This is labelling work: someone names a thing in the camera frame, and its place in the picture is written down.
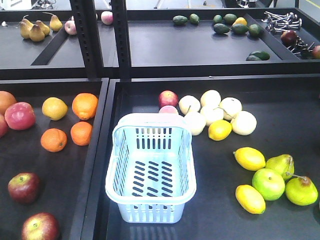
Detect white round pear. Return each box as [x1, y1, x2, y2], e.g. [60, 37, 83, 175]
[200, 89, 222, 107]
[230, 111, 257, 136]

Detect dark red apple yellow top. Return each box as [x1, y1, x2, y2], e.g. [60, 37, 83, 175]
[21, 212, 61, 240]

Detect light blue plastic basket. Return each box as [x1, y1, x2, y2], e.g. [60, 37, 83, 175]
[105, 113, 197, 224]

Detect black wooden produce display stand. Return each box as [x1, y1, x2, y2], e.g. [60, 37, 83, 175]
[0, 7, 320, 240]

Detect green apple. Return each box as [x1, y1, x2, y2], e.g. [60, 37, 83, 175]
[251, 168, 285, 201]

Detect small orange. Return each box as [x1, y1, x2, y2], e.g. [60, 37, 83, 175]
[40, 128, 68, 153]

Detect green pear red blush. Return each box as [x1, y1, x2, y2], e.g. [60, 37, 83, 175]
[285, 174, 319, 206]

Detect bright red apple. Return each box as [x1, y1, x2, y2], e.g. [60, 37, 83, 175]
[4, 102, 36, 131]

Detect red apple behind basket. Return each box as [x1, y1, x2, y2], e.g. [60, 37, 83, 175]
[158, 90, 178, 108]

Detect large orange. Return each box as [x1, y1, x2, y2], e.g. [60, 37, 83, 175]
[72, 93, 98, 120]

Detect yellow round pear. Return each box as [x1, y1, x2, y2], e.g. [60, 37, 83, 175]
[41, 97, 68, 121]

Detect yellow lemon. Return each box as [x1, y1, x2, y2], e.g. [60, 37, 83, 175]
[235, 184, 266, 215]
[208, 120, 232, 141]
[233, 146, 266, 171]

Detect small orange tangerine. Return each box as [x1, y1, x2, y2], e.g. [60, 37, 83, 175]
[70, 121, 93, 146]

